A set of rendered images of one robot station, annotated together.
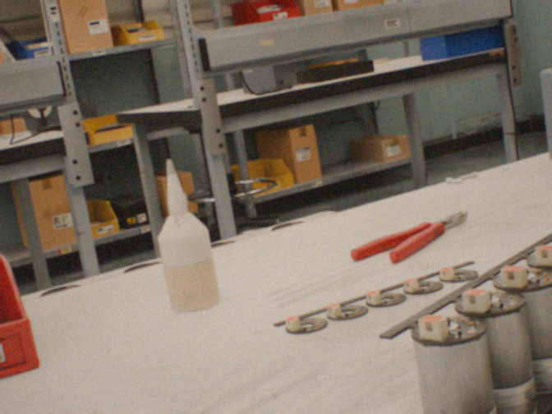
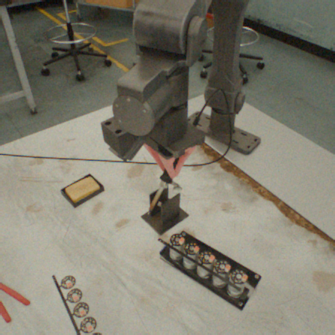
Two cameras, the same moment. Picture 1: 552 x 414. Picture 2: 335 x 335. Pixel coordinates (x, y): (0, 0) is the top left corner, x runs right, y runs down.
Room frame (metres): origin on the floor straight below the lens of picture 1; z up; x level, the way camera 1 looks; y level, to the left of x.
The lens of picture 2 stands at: (0.43, 0.19, 1.27)
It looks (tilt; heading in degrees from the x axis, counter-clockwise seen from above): 43 degrees down; 263
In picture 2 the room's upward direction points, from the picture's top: straight up
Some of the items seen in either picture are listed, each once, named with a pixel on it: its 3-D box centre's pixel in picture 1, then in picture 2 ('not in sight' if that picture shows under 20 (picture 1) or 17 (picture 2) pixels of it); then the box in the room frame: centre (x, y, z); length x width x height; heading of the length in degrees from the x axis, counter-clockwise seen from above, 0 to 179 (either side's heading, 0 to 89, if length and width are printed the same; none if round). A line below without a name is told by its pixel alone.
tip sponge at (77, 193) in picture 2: not in sight; (82, 189); (0.54, -0.31, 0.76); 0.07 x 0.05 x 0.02; 35
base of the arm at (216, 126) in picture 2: not in sight; (222, 120); (0.20, -0.49, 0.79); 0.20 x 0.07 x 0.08; 133
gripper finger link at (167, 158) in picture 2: not in sight; (169, 152); (0.37, -0.24, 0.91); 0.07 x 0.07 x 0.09; 33
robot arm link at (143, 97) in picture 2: not in sight; (156, 72); (0.39, -0.20, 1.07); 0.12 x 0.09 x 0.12; 56
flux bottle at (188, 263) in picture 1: (182, 232); not in sight; (0.59, 0.06, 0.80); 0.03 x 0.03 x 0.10
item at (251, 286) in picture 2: not in sight; (209, 268); (0.32, -0.10, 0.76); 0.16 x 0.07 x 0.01; 136
